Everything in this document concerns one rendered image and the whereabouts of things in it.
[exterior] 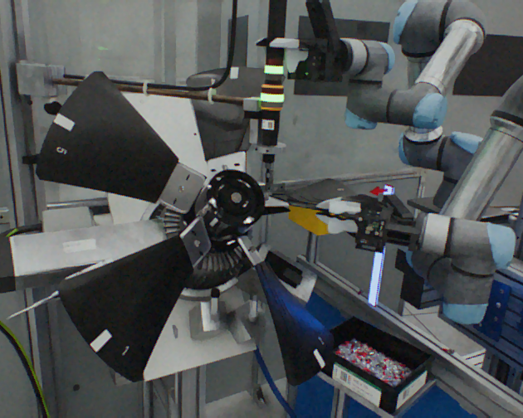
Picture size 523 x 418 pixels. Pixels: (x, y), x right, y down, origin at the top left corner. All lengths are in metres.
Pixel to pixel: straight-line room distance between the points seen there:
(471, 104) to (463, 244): 4.18
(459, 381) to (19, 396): 1.39
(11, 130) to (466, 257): 1.10
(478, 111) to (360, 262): 3.09
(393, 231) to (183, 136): 0.61
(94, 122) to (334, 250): 1.45
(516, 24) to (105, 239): 4.69
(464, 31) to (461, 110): 3.70
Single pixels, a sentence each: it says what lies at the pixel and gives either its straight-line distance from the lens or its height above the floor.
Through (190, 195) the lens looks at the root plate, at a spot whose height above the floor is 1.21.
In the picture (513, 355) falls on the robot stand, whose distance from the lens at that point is 1.57.
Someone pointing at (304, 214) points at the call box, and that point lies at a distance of 1.44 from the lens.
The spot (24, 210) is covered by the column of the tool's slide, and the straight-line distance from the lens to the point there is 1.43.
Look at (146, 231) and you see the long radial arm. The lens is 1.00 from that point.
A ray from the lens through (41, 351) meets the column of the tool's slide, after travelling 1.63.
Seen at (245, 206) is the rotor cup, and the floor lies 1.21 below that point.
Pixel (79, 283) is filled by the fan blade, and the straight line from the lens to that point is 0.79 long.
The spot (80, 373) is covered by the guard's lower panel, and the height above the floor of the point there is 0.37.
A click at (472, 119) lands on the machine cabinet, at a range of 5.10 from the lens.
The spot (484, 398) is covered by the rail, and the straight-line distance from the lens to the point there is 1.16.
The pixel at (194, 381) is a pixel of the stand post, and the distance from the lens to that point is 1.24.
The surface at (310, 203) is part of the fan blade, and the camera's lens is 1.00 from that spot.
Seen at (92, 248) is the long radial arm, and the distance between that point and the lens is 0.97.
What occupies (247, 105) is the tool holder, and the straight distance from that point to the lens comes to 0.96.
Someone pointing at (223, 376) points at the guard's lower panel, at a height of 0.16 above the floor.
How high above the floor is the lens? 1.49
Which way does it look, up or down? 19 degrees down
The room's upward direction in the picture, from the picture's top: 3 degrees clockwise
